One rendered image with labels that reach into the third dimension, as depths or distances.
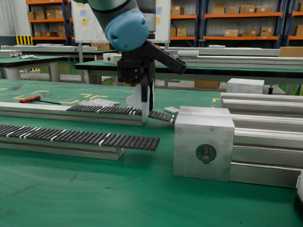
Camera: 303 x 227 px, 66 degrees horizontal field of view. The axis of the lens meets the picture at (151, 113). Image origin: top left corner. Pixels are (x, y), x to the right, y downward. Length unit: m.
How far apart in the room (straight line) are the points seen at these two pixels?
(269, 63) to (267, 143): 1.68
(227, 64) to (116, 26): 1.66
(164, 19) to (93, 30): 1.10
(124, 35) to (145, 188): 0.25
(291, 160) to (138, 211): 0.23
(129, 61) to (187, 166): 0.30
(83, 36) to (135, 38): 3.45
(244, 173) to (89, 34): 3.56
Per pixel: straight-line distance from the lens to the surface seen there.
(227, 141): 0.38
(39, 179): 0.44
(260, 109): 0.57
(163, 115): 0.62
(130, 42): 0.43
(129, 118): 0.62
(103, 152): 0.47
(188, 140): 0.37
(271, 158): 0.40
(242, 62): 2.02
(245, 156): 0.39
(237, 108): 0.56
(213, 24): 10.94
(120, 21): 0.40
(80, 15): 3.89
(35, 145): 0.54
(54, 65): 3.37
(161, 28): 3.37
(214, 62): 2.01
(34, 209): 0.38
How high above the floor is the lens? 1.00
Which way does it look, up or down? 18 degrees down
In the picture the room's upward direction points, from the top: straight up
